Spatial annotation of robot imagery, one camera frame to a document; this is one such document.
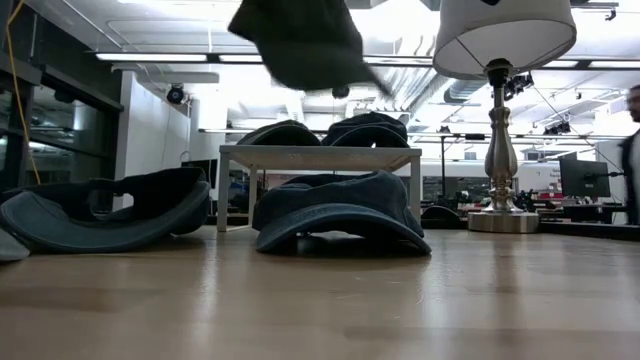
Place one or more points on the white perforated metal shelf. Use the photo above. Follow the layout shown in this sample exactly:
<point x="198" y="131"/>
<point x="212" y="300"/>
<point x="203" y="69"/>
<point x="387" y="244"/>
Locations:
<point x="320" y="157"/>

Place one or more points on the long ceiling light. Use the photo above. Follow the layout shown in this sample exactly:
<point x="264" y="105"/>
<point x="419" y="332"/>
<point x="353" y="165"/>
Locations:
<point x="150" y="57"/>

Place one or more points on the black computer monitor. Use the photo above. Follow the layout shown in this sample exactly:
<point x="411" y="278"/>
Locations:
<point x="585" y="177"/>

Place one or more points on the blue cap with white tag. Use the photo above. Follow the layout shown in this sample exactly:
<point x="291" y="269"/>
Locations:
<point x="367" y="131"/>

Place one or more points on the person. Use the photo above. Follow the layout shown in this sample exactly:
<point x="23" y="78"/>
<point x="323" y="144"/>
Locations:
<point x="631" y="165"/>

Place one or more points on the white shade silver lamp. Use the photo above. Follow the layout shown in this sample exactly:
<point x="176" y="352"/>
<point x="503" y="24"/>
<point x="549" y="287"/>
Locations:
<point x="500" y="30"/>

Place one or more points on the black ceiling camera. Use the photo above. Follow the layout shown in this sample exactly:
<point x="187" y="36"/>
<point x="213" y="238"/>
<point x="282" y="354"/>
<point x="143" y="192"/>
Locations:
<point x="340" y="92"/>
<point x="517" y="86"/>
<point x="176" y="95"/>

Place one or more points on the blue denim baseball cap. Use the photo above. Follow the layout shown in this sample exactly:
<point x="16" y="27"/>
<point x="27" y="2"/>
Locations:
<point x="340" y="200"/>

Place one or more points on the dark teal baseball cap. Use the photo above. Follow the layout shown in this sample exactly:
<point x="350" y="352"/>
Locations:
<point x="75" y="235"/>

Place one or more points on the dark green baseball cap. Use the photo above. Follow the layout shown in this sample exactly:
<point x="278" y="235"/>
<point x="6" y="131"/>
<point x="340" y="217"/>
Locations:
<point x="280" y="136"/>

